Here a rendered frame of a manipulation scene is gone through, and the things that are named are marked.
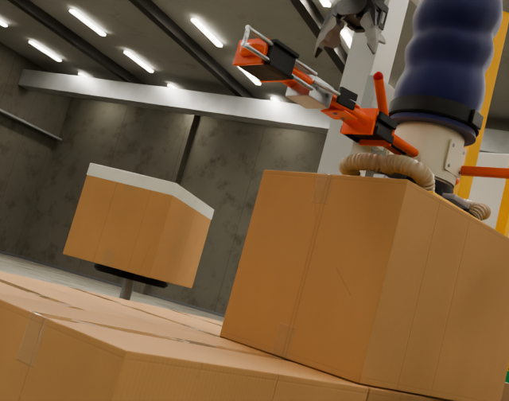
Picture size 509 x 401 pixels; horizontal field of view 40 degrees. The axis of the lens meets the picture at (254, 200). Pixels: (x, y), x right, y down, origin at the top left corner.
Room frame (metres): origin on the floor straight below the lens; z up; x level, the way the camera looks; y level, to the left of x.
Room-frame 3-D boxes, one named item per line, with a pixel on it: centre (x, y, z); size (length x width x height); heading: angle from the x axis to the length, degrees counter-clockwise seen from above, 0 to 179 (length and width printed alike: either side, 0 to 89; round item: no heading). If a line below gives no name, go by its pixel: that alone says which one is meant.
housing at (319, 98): (1.33, -0.05, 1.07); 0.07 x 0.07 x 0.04; 45
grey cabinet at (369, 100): (3.11, -0.44, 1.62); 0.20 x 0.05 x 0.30; 138
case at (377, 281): (1.66, -0.36, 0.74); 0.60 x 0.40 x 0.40; 133
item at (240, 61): (1.24, 0.05, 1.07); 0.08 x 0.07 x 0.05; 135
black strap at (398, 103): (1.66, -0.38, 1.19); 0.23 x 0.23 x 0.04
